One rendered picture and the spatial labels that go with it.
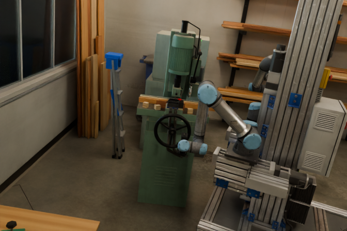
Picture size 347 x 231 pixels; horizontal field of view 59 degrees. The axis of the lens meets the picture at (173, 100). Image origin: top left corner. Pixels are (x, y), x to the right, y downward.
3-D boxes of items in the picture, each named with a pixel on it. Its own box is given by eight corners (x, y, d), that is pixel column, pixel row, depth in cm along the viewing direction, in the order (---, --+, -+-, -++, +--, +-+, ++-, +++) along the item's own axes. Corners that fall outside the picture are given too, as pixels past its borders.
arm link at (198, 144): (207, 139, 211) (191, 137, 211) (207, 147, 200) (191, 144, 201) (205, 150, 213) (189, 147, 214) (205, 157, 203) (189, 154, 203)
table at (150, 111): (134, 119, 244) (135, 111, 242) (139, 106, 273) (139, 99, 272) (209, 128, 246) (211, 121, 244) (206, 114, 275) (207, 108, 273)
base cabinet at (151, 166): (136, 202, 279) (144, 130, 257) (143, 169, 334) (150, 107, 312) (185, 208, 280) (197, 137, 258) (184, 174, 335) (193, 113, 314)
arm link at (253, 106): (246, 114, 266) (249, 99, 262) (261, 117, 265) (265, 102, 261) (247, 119, 255) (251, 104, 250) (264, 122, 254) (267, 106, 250)
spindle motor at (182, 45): (168, 74, 251) (173, 35, 241) (168, 69, 267) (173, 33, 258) (189, 76, 251) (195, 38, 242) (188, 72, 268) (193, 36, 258)
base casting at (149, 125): (144, 130, 258) (145, 120, 255) (150, 107, 312) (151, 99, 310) (197, 136, 259) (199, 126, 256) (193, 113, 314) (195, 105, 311)
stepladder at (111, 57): (108, 158, 348) (103, 54, 312) (113, 148, 372) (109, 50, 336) (122, 159, 347) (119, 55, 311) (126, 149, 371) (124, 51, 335)
